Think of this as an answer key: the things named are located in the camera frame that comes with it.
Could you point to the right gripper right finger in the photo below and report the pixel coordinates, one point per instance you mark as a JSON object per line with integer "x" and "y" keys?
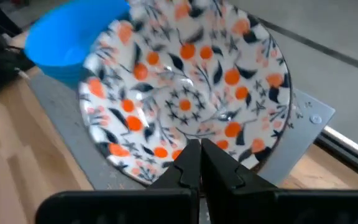
{"x": 275, "y": 208}

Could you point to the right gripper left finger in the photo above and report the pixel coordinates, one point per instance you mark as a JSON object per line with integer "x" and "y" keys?
{"x": 120, "y": 208}

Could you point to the blue plastic mini bowl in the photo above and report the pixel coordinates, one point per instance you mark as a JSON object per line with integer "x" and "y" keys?
{"x": 61, "y": 77}
{"x": 73, "y": 37}

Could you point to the floral patterned ceramic bowl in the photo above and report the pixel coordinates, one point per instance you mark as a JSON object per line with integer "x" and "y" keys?
{"x": 185, "y": 77}

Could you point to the grey perforated metal shelf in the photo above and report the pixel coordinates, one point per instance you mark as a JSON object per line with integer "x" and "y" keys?
{"x": 300, "y": 133}

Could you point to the black aluminium table frame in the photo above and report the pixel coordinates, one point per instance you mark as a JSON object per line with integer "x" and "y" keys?
{"x": 353, "y": 155}

